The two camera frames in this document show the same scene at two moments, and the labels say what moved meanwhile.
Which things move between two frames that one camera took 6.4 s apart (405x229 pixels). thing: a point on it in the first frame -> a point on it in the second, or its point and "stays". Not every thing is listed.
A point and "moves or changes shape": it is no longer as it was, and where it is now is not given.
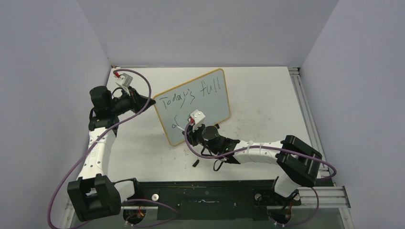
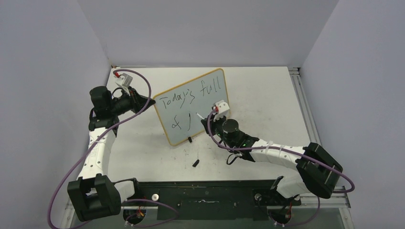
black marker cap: x=194 y=164 stays
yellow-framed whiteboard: x=207 y=93 stays
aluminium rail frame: x=326 y=194 stays
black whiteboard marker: x=180 y=128 moves or changes shape
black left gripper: x=137 y=101 stays
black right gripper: x=191 y=135 -> x=212 y=124
